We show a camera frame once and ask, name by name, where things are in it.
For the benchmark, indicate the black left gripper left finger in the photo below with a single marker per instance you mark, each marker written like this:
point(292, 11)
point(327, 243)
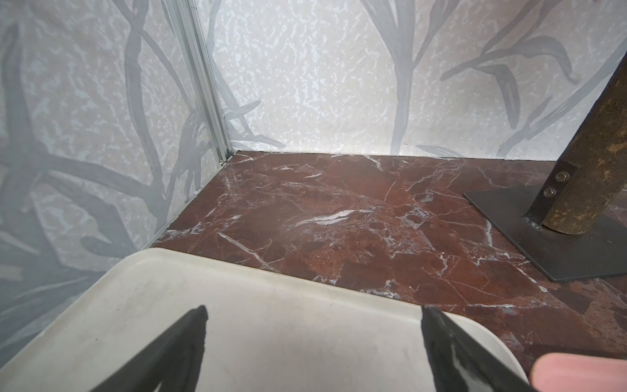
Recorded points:
point(171, 362)

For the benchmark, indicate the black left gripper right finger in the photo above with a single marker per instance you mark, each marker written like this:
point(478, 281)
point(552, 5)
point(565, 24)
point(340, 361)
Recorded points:
point(459, 363)

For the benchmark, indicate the pink silicone mat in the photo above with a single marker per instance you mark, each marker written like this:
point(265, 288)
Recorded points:
point(574, 372)

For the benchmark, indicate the beige silicone mat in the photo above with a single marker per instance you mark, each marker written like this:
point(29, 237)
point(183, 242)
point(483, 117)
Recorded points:
point(265, 331)

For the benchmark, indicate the black metal tree base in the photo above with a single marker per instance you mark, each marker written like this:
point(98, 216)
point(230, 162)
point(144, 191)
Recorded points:
point(517, 214)

